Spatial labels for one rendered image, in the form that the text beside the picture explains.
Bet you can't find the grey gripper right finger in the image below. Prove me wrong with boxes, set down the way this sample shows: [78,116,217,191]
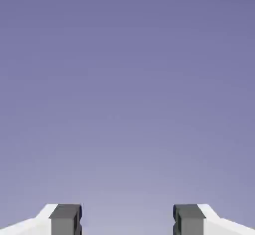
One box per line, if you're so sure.
[172,203,255,235]

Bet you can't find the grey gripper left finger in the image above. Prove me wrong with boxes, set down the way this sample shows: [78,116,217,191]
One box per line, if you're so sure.
[0,203,83,235]

